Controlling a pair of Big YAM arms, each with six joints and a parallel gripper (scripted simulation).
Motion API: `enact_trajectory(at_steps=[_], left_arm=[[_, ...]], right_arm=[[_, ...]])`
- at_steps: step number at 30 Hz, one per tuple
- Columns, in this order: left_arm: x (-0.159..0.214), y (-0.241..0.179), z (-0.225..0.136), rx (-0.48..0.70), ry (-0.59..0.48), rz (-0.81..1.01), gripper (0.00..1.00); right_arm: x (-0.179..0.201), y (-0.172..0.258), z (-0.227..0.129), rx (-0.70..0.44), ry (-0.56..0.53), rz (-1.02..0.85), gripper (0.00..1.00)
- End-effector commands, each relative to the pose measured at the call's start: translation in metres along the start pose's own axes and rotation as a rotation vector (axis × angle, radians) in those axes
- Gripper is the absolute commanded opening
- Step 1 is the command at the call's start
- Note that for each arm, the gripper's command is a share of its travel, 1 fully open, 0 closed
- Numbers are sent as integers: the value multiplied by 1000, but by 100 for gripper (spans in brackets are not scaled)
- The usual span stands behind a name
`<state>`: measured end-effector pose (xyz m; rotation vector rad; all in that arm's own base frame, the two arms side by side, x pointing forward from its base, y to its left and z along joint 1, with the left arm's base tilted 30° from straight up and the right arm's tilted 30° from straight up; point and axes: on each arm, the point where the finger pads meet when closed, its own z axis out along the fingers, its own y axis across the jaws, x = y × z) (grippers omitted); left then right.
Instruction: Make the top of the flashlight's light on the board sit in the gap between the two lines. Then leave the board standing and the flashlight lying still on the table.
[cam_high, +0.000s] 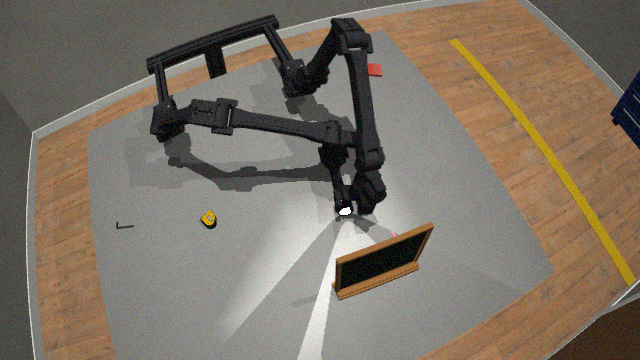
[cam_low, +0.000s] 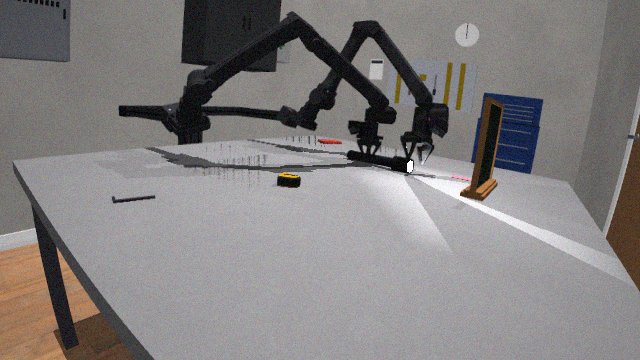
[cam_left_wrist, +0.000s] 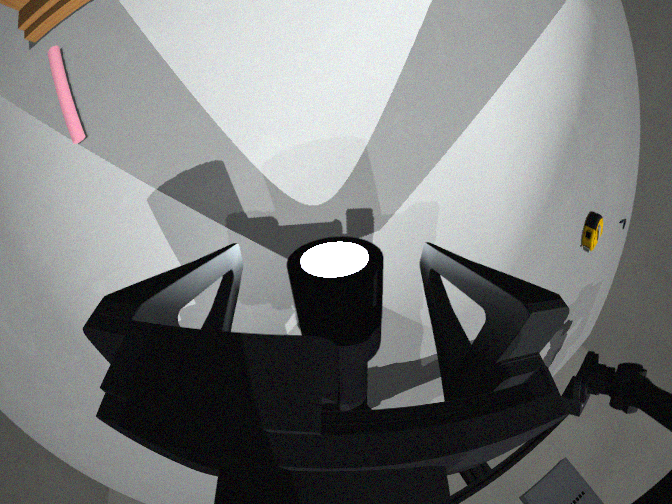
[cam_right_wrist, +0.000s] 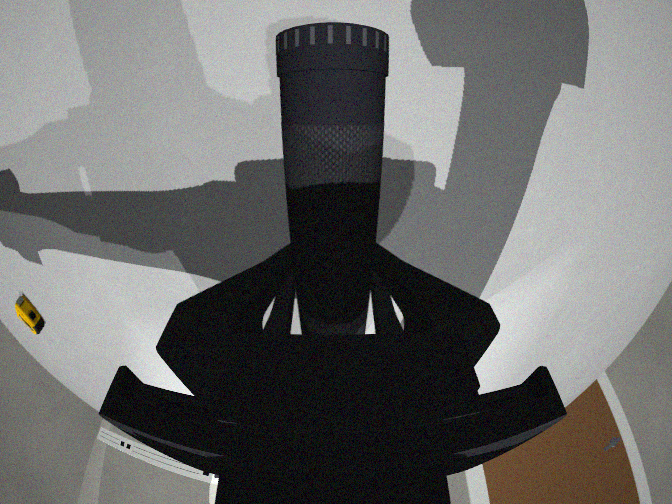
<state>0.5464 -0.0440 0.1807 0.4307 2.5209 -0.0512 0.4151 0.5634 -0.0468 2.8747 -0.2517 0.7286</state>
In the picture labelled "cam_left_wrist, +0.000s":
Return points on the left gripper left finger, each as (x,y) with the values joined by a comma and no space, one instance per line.
(159,299)

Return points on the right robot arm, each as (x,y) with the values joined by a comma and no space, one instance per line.
(643,395)

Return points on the yellow tape measure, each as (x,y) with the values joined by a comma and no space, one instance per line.
(592,231)

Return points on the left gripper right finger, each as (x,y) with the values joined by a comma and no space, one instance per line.
(521,318)

